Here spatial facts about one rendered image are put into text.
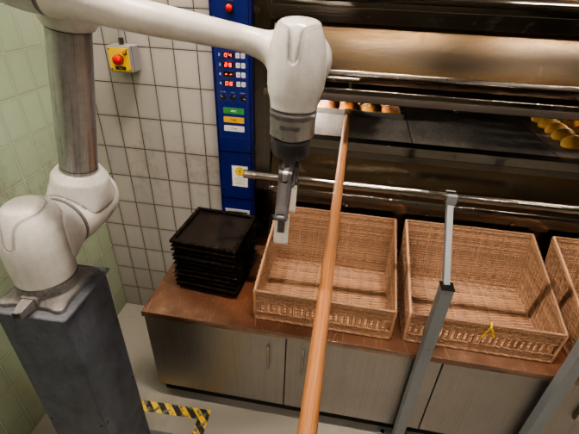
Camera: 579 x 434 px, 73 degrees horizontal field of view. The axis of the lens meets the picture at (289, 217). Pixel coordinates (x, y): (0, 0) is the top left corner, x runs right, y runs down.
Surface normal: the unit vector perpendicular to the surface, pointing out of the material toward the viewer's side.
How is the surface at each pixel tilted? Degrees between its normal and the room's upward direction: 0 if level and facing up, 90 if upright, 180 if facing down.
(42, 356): 90
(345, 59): 70
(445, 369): 90
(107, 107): 90
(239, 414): 0
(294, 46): 80
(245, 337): 90
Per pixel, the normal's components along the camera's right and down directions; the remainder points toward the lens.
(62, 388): -0.14, 0.52
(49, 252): 0.81, 0.31
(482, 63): -0.15, 0.20
